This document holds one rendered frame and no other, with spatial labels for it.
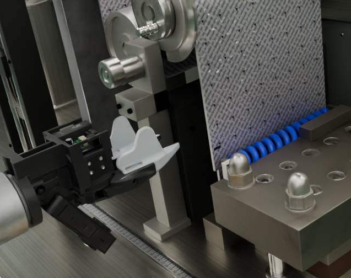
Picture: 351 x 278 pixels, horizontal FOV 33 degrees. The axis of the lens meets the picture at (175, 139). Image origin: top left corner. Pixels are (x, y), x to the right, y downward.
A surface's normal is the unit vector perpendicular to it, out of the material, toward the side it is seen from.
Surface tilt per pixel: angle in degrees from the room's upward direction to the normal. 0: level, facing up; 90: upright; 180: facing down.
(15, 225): 100
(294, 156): 0
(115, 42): 90
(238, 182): 90
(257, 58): 90
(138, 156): 89
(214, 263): 0
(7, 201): 60
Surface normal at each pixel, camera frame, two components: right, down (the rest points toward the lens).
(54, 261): -0.16, -0.89
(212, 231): -0.79, 0.37
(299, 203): -0.40, 0.45
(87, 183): 0.58, 0.25
